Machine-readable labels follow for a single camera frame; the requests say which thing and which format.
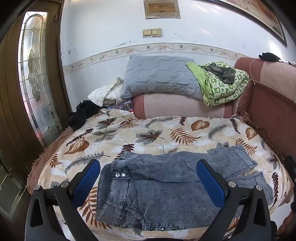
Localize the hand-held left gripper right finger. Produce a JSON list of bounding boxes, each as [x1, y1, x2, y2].
[[196, 159, 271, 241]]

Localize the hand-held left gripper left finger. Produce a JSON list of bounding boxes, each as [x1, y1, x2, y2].
[[25, 159, 101, 241]]

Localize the blue denim pants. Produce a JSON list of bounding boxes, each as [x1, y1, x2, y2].
[[95, 145, 274, 231]]

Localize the leaf print blanket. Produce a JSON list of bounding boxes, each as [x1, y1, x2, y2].
[[26, 109, 290, 241]]

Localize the black cloth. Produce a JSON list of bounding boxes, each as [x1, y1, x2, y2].
[[67, 100, 100, 133]]

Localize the colourful plastic packets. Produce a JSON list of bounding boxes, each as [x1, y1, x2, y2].
[[107, 101, 134, 113]]

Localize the white patterned cloth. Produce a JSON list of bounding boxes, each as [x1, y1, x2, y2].
[[88, 77, 125, 107]]

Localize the brown and pink sofa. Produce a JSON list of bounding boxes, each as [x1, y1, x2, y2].
[[132, 57, 296, 241]]

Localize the green patterned blanket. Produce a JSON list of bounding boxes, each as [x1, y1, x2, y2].
[[186, 61, 250, 107]]

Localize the dark grey cloth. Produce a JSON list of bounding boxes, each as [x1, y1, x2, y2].
[[203, 62, 236, 84]]

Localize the wooden door with stained glass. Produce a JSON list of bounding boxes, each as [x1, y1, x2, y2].
[[0, 0, 73, 232]]

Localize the grey quilted pillow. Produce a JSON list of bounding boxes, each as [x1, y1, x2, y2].
[[120, 55, 204, 100]]

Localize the small black garment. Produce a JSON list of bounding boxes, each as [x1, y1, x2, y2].
[[258, 52, 281, 62]]

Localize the thin tan cord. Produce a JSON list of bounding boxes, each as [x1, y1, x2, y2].
[[249, 58, 260, 85]]

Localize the framed wall picture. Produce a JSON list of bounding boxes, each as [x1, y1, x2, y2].
[[217, 0, 287, 48]]

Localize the metal wall plaque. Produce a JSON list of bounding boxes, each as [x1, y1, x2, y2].
[[143, 0, 181, 19]]

